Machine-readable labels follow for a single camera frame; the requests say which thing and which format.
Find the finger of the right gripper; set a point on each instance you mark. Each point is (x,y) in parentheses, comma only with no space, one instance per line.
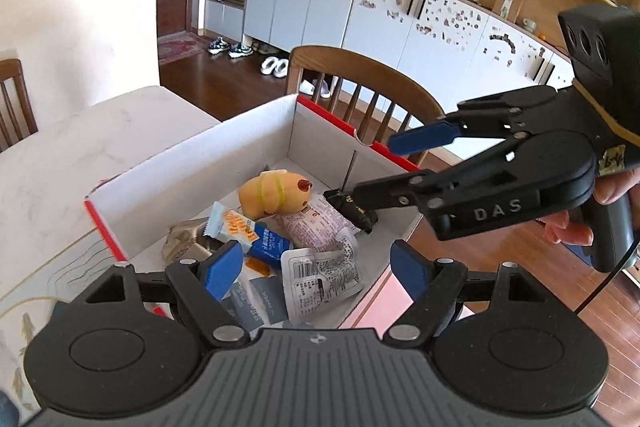
(472,130)
(489,179)

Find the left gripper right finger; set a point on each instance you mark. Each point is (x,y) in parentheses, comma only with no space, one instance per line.
(433,286)

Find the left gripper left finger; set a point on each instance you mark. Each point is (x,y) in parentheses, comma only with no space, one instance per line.
(199,287)

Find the brown foil snack bag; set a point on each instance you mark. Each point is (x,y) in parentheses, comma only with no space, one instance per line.
(186,240)

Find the black snack bar packet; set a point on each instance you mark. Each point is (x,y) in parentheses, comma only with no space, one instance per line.
(364,220)

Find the blue white snack packet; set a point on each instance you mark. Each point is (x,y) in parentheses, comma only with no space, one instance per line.
(257,241)

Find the pink pastry packet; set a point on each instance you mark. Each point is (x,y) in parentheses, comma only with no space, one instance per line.
(316,225)

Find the silver printed foil packet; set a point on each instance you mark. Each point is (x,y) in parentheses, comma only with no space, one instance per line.
(316,281)

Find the red cardboard box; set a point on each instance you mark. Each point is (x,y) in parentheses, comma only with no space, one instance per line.
(135,210)

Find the yellow plush toy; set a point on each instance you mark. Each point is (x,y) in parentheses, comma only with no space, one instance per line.
(274,192)

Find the person right hand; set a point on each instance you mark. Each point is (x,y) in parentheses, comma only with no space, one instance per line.
(558,228)

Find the wooden chair at right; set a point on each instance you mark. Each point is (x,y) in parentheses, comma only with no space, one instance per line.
(377,98)

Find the wooden chair behind table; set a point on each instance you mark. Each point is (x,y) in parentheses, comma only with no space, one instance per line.
(17,121)

